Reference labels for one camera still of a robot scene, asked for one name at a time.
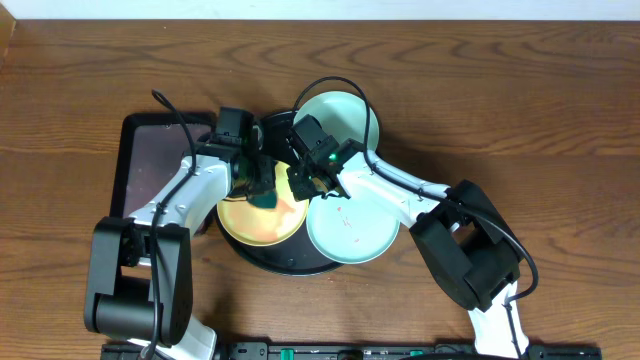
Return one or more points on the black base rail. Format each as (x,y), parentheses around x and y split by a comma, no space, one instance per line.
(264,351)

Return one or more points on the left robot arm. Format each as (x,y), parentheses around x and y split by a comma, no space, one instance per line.
(139,286)

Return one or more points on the round black tray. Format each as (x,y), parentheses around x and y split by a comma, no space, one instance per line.
(295,256)

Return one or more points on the lower light green plate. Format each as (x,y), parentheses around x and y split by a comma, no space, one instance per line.
(348,231)

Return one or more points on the light green plate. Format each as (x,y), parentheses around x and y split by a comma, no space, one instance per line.
(339,114)
(348,231)

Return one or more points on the yellow plate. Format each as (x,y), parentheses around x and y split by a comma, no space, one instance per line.
(264,227)

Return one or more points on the upper light green plate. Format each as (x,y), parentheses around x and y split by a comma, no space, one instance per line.
(339,114)

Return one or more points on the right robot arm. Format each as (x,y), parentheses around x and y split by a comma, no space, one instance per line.
(469,250)

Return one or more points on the rectangular dark brown tray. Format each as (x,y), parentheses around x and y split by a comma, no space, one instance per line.
(150,151)

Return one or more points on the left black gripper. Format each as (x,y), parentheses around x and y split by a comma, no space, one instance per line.
(266,168)

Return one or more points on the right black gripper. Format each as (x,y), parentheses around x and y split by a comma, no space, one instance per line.
(300,193)

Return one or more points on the green sponge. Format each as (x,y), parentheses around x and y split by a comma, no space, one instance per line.
(267,200)

